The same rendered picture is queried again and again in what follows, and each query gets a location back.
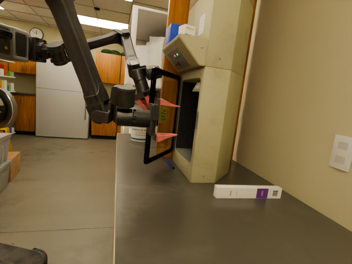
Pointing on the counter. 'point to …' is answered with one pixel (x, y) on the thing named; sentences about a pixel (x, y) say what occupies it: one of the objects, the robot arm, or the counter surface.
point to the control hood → (188, 50)
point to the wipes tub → (138, 134)
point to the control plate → (177, 59)
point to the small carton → (187, 30)
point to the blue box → (172, 32)
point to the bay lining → (187, 116)
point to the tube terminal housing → (217, 86)
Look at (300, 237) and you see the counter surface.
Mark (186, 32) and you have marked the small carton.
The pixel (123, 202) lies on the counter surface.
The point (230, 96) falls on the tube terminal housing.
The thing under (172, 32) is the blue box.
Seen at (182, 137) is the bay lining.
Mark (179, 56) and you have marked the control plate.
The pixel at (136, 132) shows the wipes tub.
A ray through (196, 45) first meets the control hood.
